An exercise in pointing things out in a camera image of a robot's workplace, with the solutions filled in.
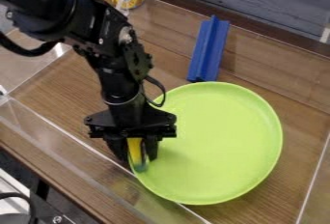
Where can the blue plastic block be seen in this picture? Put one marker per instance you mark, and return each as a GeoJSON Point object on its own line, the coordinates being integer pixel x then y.
{"type": "Point", "coordinates": [209, 50]}

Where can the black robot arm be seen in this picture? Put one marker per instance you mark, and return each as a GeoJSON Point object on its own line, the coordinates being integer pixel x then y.
{"type": "Point", "coordinates": [95, 29]}

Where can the green round plate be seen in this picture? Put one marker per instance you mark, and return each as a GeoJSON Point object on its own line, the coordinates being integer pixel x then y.
{"type": "Point", "coordinates": [226, 147]}

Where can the black device under table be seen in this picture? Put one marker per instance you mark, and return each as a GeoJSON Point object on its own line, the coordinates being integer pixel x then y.
{"type": "Point", "coordinates": [40, 212]}

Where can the clear acrylic enclosure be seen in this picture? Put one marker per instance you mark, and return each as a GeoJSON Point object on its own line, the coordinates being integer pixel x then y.
{"type": "Point", "coordinates": [54, 93]}

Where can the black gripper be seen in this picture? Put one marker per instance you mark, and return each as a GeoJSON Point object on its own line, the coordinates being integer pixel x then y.
{"type": "Point", "coordinates": [154, 125]}

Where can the yellow toy banana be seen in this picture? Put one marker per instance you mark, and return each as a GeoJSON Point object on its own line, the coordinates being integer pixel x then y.
{"type": "Point", "coordinates": [138, 157]}

